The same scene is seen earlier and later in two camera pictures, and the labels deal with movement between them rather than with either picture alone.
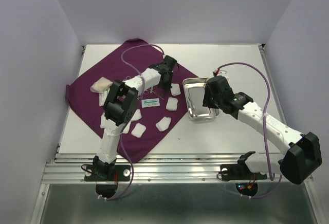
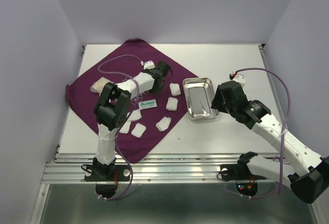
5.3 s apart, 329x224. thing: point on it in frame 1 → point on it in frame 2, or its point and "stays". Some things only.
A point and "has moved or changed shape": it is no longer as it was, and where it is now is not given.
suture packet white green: [149, 103] has moved or changed shape
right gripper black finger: [206, 102] → [219, 101]
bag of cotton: [101, 85] stays
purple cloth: [159, 110] stays
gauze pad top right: [175, 89] stays
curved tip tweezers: [157, 94] → [205, 112]
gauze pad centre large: [137, 115] stays
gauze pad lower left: [126, 129] stays
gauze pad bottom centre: [139, 130] stays
